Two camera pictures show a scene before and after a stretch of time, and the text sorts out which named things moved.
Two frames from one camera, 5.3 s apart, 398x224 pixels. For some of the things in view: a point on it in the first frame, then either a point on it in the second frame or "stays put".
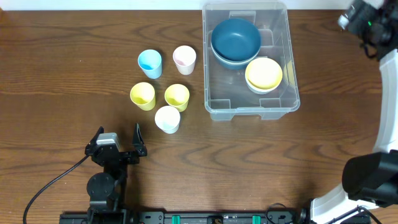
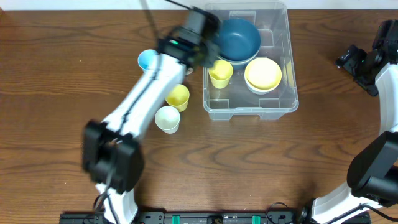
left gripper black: [125, 155] to [212, 54]
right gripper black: [359, 22] to [347, 59]
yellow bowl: [263, 73] stays put
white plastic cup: [167, 119] stays put
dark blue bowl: [235, 42] stays put
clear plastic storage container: [250, 67] stays put
